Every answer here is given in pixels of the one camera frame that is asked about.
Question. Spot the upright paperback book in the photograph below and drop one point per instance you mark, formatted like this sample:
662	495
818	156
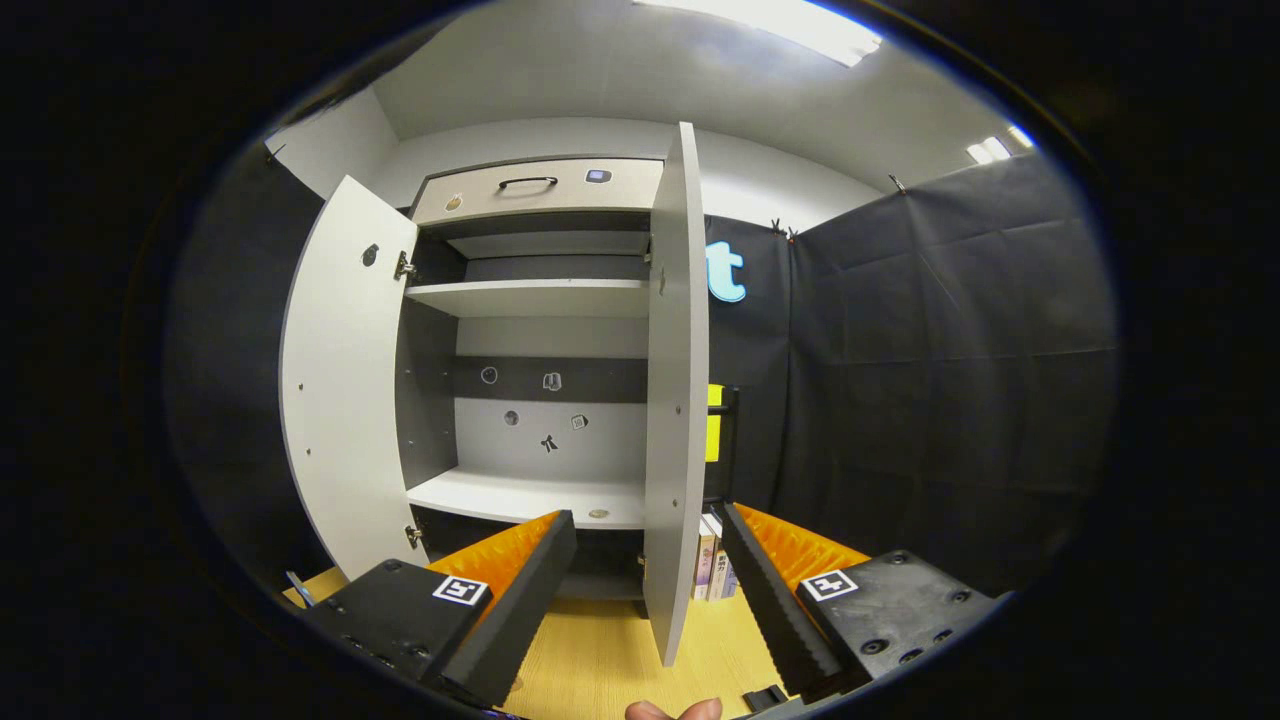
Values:
724	577
703	565

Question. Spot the black binder clip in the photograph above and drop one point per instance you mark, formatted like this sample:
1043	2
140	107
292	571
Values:
778	228
272	152
897	183

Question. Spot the white cabinet door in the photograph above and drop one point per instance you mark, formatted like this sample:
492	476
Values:
340	400
675	400

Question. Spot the grey and white cabinet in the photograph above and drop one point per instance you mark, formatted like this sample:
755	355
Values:
550	340

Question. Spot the black metal frame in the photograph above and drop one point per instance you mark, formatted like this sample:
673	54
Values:
731	440

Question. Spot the small blue-grey object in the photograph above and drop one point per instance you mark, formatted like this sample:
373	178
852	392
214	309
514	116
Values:
297	588

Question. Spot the long ceiling light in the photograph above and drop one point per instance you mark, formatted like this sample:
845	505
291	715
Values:
790	25

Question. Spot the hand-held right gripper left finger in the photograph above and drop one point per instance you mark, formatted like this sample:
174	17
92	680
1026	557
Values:
520	610

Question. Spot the grey cabinet drawer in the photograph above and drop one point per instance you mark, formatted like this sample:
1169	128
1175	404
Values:
620	195

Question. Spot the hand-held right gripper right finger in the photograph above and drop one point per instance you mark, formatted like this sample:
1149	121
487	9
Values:
770	600

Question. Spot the white cabinet shelf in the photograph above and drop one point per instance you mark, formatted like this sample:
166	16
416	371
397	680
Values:
520	495
530	297

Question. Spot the small ceiling light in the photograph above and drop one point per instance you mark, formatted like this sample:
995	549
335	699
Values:
990	148

